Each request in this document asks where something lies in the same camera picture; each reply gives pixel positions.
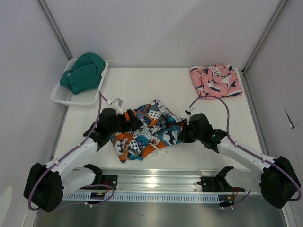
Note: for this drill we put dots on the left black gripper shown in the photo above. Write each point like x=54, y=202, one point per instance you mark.
x=135, y=123

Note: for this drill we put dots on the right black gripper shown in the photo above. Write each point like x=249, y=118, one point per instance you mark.
x=186, y=126

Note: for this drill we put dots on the blue patterned shorts pile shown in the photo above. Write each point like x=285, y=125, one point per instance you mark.
x=160, y=129

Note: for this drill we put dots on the pink shark print shorts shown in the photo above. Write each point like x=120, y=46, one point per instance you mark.
x=216, y=81

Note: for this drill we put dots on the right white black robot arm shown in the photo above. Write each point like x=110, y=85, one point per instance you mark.
x=273, y=178

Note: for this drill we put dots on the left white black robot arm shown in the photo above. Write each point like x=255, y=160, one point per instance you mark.
x=48, y=183

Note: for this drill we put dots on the teal green shorts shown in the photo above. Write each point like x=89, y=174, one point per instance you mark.
x=85, y=74

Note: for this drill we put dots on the white plastic basket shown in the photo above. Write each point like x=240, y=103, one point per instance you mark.
x=64, y=96

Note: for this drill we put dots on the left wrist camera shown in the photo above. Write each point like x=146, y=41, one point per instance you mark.
x=116, y=105

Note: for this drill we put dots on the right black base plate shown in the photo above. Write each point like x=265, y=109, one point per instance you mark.
x=216, y=184

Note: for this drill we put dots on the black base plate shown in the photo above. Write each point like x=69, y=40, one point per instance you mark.
x=110, y=180
x=216, y=184

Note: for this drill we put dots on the aluminium mounting rail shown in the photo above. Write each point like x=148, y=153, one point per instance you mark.
x=133, y=181

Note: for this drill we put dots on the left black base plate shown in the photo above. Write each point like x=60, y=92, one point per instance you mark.
x=110, y=180

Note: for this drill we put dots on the slotted white cable duct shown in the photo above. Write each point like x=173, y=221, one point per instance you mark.
x=144, y=197

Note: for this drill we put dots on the right aluminium frame post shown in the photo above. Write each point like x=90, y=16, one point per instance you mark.
x=265, y=34

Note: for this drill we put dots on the aluminium frame post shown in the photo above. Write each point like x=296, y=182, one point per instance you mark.
x=54, y=27
x=265, y=34

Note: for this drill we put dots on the left aluminium frame post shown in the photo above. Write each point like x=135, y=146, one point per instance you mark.
x=54, y=27

